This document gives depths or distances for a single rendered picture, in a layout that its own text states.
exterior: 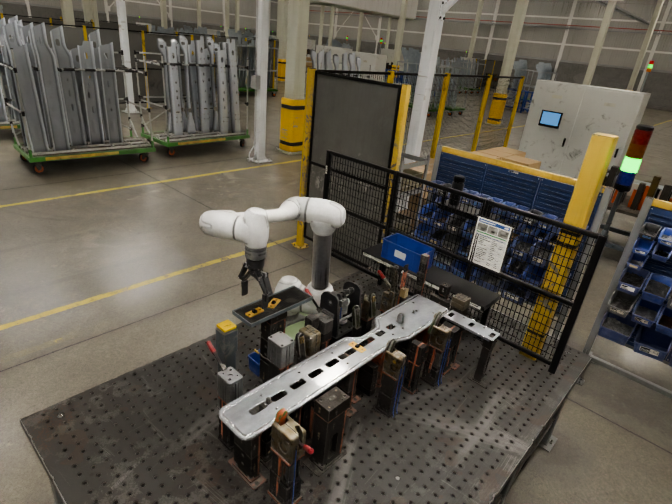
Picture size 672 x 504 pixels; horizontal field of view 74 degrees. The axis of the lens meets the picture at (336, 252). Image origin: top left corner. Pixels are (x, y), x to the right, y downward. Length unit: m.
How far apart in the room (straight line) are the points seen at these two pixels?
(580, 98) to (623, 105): 0.63
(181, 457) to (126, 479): 0.21
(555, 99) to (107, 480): 8.05
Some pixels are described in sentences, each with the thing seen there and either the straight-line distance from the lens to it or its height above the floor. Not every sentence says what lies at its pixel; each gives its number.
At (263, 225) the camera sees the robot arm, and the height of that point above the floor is 1.60.
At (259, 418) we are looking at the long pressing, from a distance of 1.79.
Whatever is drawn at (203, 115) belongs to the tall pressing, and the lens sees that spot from 9.82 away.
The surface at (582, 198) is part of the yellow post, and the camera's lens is 2.57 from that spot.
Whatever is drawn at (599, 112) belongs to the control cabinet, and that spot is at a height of 1.65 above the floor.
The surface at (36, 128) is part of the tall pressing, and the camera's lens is 8.34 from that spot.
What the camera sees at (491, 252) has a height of 1.26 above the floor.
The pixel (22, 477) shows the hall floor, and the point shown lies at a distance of 3.19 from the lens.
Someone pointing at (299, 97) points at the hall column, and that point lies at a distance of 9.74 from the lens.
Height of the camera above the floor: 2.29
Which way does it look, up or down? 25 degrees down
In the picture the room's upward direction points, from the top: 6 degrees clockwise
